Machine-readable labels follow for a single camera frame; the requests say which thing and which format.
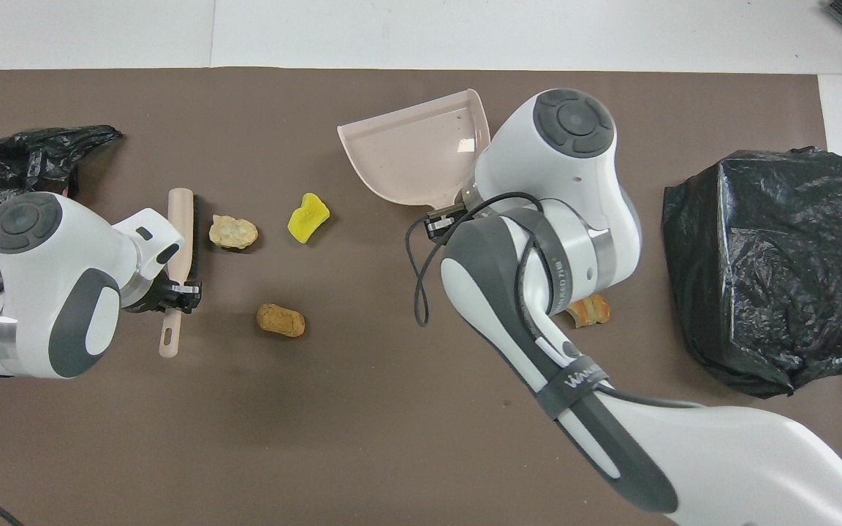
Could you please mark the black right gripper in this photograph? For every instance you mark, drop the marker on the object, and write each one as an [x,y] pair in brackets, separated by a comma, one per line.
[441,228]

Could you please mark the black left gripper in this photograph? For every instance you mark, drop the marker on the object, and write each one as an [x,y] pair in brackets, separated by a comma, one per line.
[158,298]

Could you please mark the beige plastic dustpan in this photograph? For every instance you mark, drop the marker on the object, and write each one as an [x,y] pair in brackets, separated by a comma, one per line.
[414,153]

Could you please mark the beige brush black bristles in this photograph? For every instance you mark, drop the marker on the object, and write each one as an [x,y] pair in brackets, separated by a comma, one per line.
[180,219]

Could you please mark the rounded beige sponge chunk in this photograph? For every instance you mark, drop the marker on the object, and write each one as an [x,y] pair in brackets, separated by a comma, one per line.
[233,232]

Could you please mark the brown sponge chunk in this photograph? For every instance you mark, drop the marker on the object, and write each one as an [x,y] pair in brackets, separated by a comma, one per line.
[281,320]

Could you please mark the yellow sponge piece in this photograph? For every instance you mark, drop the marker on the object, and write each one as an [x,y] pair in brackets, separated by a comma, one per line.
[308,218]

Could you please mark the orange striped sponge piece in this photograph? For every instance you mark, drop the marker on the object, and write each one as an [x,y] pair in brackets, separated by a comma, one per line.
[595,310]

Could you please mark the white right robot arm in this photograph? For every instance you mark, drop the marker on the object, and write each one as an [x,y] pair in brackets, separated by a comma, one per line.
[574,183]

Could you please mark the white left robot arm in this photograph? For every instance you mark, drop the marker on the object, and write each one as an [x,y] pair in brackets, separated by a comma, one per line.
[48,292]

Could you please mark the pink bin in black bag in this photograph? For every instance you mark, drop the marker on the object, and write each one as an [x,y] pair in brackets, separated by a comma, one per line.
[26,153]

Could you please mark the brown paper table mat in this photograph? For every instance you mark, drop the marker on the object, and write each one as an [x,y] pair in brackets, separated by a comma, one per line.
[319,438]

